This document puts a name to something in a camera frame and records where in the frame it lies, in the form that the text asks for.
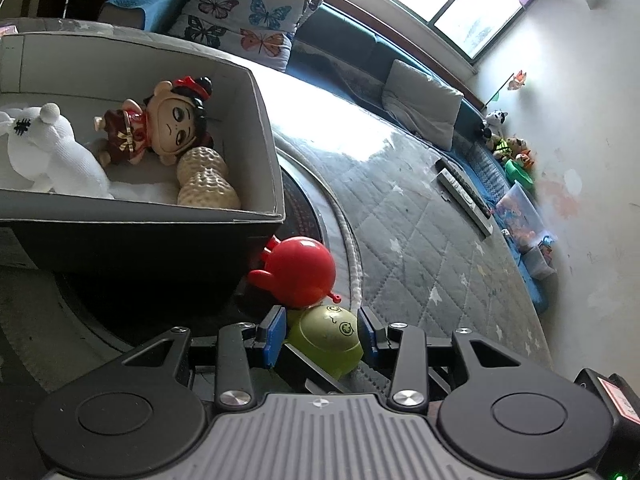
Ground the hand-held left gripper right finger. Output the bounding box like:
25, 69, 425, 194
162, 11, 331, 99
356, 306, 521, 413

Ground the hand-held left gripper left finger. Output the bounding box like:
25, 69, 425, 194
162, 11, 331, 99
122, 305, 288, 413

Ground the green round toy figure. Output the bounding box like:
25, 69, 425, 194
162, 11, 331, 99
286, 304, 364, 378

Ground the red round toy figure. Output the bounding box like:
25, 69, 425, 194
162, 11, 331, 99
248, 235, 343, 309

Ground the grey cardboard box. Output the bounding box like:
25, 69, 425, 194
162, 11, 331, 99
0, 31, 287, 283

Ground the beige peanut toy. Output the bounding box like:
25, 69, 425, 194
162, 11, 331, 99
176, 146, 242, 210

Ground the red-dressed doll figure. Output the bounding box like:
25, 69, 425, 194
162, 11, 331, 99
94, 76, 217, 167

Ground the white plush rabbit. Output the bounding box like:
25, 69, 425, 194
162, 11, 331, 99
0, 102, 115, 200

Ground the quilted star-print desktop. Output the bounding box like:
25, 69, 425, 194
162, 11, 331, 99
0, 17, 553, 480

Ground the grey remote control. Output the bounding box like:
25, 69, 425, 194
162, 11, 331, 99
437, 169, 493, 236

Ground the black remote control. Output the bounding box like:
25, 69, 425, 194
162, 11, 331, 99
435, 158, 488, 211

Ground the small grey pouch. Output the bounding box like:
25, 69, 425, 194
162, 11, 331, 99
522, 246, 557, 281

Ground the clear plastic storage box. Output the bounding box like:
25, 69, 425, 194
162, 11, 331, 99
494, 182, 546, 251

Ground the green plastic bowl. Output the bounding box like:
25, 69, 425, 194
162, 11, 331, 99
504, 159, 535, 191

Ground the plain white pillow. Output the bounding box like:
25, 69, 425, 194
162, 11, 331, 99
382, 59, 464, 151

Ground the black and white plush toy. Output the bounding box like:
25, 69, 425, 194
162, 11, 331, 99
482, 109, 508, 138

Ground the orange pinwheel on stick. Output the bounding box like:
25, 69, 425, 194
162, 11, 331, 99
487, 71, 530, 103

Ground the blue sofa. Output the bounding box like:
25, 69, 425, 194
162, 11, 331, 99
97, 0, 551, 311

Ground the large butterfly print pillow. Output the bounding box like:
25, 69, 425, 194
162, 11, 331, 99
167, 0, 313, 72

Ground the window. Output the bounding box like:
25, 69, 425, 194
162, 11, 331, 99
330, 0, 543, 61

